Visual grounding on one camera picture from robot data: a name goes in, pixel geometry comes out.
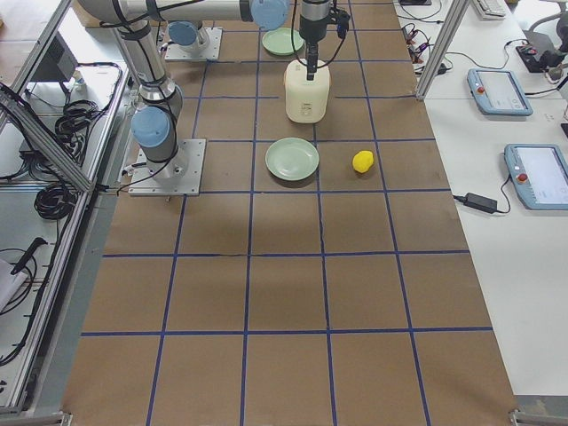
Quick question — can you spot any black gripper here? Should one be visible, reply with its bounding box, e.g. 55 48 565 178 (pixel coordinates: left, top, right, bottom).
299 0 331 81

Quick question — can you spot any cream rice cooker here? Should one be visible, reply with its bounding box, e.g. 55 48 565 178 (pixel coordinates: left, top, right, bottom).
284 59 331 123

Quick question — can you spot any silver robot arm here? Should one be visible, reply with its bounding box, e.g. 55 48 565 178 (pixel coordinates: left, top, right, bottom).
80 1 289 182
168 20 209 51

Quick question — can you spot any left-side green plate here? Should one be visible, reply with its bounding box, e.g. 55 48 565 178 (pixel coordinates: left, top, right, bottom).
262 28 304 56

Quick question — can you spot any right-side green plate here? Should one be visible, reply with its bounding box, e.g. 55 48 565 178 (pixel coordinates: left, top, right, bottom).
264 138 320 181

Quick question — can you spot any yellow toy pepper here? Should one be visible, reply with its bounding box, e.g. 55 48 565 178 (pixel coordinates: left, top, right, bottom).
351 150 375 174

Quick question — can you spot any far blue teach pendant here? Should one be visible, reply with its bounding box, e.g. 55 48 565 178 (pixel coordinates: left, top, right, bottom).
467 68 533 117

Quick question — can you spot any blue teach pendant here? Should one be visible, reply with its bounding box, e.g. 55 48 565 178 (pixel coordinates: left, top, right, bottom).
467 68 533 117
503 144 567 211

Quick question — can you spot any black power adapter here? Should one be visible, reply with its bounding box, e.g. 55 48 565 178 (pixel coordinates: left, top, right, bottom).
463 193 498 214

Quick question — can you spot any near blue teach pendant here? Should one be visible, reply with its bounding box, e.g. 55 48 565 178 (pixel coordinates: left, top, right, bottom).
503 144 567 211

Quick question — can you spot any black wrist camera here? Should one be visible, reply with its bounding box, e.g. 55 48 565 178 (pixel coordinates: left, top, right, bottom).
334 9 351 40

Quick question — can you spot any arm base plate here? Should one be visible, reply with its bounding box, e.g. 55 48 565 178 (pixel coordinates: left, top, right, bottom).
165 21 223 62
126 139 206 196

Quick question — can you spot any aluminium frame post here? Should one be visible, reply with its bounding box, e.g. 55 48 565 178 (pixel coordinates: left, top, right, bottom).
415 0 469 101

